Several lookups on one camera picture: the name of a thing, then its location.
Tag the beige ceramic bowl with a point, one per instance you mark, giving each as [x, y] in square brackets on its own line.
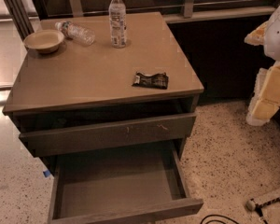
[44, 41]

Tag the lying clear water bottle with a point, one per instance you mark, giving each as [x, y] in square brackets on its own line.
[80, 34]

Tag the upper open wooden drawer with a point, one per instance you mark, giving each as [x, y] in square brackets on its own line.
[61, 133]

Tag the black rxbar chocolate wrapper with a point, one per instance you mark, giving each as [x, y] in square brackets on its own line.
[157, 81]

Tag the white robot base leg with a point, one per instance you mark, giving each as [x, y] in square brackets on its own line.
[263, 200]

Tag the open wooden drawer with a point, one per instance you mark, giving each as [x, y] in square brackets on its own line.
[123, 185]
[61, 133]

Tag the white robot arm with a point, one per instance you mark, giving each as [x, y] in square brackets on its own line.
[271, 45]

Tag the lower open wooden drawer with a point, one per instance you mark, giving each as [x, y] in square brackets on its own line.
[123, 185]

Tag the upright clear water bottle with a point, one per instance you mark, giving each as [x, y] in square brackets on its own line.
[117, 19]

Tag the brown wooden drawer cabinet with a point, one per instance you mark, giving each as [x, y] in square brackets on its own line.
[99, 78]

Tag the metal railing shelf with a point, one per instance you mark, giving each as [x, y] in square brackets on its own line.
[165, 0]

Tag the blue tape piece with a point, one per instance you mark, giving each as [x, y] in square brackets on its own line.
[46, 173]

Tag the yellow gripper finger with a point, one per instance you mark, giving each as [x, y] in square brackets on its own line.
[266, 99]
[256, 37]

